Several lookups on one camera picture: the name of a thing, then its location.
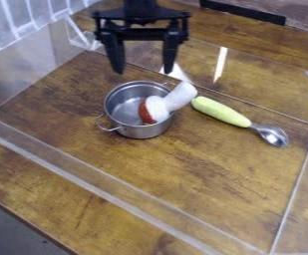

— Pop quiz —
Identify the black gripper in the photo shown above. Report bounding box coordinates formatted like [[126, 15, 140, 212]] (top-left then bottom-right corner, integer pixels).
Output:
[[93, 6, 190, 74]]

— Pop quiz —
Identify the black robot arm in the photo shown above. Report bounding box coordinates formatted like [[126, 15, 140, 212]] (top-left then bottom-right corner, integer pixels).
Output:
[[93, 0, 190, 74]]

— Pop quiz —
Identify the silver metal pot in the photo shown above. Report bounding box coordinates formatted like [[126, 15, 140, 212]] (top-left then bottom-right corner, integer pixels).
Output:
[[95, 81, 172, 139]]

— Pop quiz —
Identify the clear acrylic enclosure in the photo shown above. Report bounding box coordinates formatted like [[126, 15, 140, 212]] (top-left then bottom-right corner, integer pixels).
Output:
[[0, 0, 308, 255]]

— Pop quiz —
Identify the black bar in background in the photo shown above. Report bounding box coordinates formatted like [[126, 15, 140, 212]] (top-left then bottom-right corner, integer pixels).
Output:
[[198, 0, 287, 26]]

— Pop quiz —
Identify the white red plush mushroom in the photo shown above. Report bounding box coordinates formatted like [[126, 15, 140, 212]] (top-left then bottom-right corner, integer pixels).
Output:
[[140, 82, 197, 125]]

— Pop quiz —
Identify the green handled metal spoon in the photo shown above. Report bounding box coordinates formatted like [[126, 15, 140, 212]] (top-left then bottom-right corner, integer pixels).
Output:
[[190, 97, 289, 147]]

